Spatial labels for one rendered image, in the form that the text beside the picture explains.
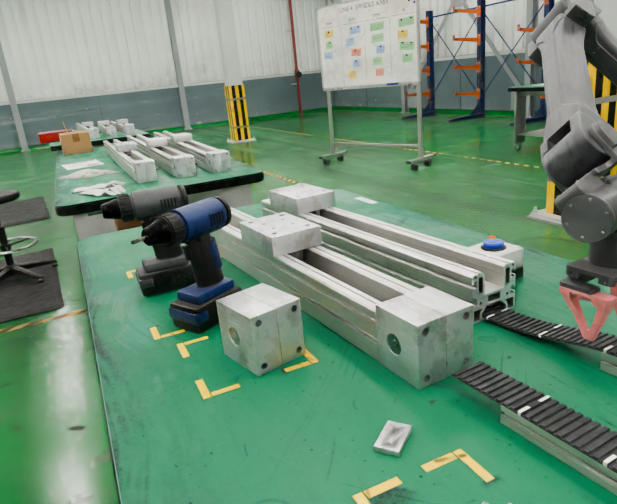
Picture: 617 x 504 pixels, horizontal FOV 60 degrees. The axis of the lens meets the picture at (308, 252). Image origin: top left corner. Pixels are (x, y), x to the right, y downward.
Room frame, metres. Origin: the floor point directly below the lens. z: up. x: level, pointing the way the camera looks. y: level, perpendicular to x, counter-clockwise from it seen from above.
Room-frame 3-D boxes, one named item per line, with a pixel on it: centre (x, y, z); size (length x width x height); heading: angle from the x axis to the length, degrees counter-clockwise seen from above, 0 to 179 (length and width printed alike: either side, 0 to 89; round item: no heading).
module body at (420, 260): (1.16, -0.11, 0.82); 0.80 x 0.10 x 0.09; 28
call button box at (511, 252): (0.97, -0.35, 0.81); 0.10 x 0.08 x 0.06; 118
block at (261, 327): (0.76, 0.08, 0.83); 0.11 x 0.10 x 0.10; 127
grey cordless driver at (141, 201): (1.09, 0.34, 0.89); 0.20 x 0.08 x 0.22; 112
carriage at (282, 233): (1.07, 0.06, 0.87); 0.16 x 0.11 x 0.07; 28
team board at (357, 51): (6.76, -0.96, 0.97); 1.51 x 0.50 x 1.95; 43
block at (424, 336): (0.68, -0.16, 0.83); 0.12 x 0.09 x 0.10; 118
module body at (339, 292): (1.07, 0.06, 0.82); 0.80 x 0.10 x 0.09; 28
